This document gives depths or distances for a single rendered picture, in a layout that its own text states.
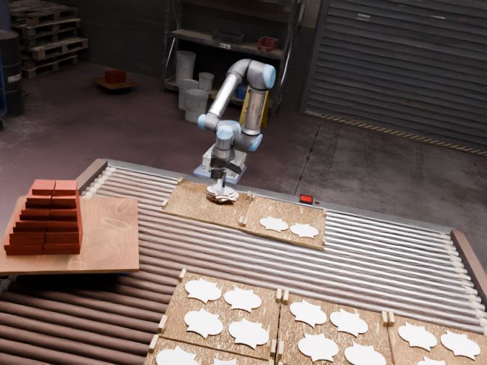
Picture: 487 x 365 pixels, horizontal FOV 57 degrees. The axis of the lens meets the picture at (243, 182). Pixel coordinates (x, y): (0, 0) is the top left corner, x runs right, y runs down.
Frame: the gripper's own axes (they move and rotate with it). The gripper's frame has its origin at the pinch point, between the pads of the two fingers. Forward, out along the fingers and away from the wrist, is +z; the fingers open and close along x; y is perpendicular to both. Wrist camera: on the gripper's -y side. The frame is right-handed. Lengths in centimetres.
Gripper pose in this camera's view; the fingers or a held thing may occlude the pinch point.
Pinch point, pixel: (220, 190)
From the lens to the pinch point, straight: 235.9
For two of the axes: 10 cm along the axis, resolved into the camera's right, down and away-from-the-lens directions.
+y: -9.7, -0.3, -2.5
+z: -1.5, 8.7, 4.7
